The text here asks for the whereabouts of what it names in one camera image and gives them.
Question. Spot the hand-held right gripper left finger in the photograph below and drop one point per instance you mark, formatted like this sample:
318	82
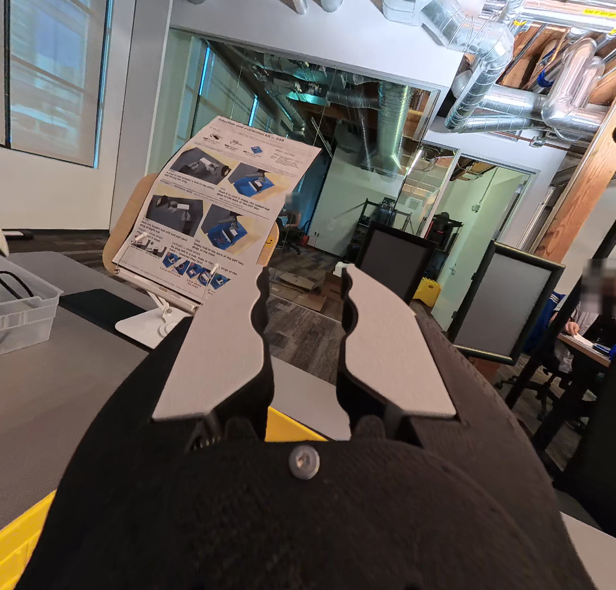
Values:
211	359

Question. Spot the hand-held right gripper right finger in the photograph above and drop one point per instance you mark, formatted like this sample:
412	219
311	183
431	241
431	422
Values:
394	359

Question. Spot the yellow storage bin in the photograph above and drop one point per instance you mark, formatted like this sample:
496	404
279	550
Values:
288	428

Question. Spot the clear plastic bin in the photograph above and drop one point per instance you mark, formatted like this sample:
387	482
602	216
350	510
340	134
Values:
29	320

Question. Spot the white metal stand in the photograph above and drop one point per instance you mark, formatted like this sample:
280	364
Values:
139	330

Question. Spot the black framed panel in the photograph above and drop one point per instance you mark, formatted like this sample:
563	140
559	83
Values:
394	262
505	301

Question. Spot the white box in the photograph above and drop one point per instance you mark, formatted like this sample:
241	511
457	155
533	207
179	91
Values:
345	268

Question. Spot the cardboard box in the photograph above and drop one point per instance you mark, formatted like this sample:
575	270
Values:
308	289

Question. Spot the black office chair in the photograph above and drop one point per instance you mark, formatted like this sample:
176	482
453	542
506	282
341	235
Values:
539	387
290	243

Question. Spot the blue jacket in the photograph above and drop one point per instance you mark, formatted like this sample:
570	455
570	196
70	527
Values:
544	320

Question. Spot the instruction sheet on wooden stand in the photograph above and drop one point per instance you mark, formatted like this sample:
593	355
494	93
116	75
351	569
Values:
120	233

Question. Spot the printed instruction sheet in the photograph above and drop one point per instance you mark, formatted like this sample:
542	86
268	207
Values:
216	190

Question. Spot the glass window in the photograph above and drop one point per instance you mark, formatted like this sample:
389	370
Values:
57	70
226	94

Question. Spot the wooden post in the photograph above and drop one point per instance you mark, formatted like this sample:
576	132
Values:
577	205

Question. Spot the silver round ventilation duct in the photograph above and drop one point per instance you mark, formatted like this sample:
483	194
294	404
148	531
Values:
572	94

